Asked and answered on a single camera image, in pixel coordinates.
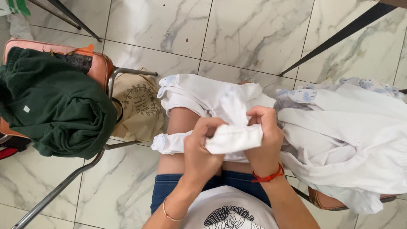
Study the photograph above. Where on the person's left hand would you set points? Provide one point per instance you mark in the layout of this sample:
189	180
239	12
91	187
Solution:
198	162

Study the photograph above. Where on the person's right hand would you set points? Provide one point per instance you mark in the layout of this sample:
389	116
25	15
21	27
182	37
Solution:
268	149

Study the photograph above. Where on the white baby garment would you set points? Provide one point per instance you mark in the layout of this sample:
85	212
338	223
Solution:
206	95

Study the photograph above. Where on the person's right leg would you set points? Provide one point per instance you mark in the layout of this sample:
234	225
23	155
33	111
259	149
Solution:
237	167

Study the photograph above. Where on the person's leg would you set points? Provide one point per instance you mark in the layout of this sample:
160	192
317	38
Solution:
237	167
179	124

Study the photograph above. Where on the person's left leg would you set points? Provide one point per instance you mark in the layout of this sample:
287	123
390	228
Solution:
179	124

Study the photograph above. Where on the blue denim shorts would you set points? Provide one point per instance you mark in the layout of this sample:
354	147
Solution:
165	189

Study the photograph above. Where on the white printed t-shirt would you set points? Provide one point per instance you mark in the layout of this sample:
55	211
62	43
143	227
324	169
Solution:
222	203

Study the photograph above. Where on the pile of white garments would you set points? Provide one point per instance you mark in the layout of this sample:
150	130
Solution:
343	143

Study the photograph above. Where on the brown padded chair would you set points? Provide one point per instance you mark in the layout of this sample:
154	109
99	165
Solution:
327	202

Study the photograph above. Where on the beige printed tote bag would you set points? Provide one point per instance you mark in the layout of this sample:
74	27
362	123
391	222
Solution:
140	108

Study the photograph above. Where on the pink padded metal chair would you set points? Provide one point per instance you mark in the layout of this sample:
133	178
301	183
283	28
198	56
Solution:
101	68

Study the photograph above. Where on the black metal table leg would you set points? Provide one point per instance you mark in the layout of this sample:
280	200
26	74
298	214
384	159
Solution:
73	19
343	33

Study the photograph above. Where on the dark green fleece sweater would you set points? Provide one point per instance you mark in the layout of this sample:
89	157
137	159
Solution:
54	105

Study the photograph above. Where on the dark patterned cloth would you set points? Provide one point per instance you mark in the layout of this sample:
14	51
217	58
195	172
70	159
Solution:
78	60

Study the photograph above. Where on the red and black bag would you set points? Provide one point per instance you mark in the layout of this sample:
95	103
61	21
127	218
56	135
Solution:
11	148

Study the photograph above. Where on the crumpled white cloth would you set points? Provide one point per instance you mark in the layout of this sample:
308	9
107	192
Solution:
20	27

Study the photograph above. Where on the green and white bag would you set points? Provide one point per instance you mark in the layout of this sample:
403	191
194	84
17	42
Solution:
19	6

